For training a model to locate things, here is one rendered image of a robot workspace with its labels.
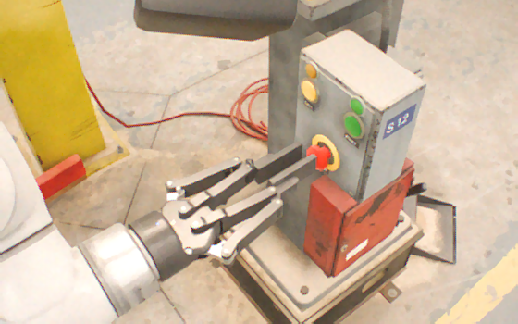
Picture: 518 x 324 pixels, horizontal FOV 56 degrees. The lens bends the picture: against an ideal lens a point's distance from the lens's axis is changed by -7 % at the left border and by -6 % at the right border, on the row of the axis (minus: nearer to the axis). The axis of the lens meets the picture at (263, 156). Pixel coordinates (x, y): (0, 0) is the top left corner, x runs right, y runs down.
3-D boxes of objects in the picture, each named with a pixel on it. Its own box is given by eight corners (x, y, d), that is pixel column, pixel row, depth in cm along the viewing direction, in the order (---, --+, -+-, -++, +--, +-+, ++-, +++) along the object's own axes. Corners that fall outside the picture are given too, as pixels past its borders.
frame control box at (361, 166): (364, 96, 104) (384, -15, 85) (445, 160, 93) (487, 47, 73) (269, 151, 94) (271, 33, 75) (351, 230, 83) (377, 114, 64)
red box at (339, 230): (365, 207, 153) (388, 119, 126) (395, 234, 147) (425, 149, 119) (302, 252, 143) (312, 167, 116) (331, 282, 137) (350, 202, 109)
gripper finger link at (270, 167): (258, 185, 64) (254, 180, 65) (302, 158, 67) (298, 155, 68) (258, 169, 62) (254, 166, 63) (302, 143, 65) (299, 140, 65)
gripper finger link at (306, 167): (268, 180, 61) (272, 183, 61) (313, 153, 64) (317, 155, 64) (268, 194, 63) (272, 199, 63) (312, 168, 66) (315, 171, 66)
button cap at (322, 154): (321, 150, 82) (323, 132, 79) (339, 166, 80) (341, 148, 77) (302, 161, 80) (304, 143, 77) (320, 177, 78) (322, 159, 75)
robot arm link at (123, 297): (127, 330, 55) (172, 301, 57) (107, 292, 48) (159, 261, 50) (91, 271, 60) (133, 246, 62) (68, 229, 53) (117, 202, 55)
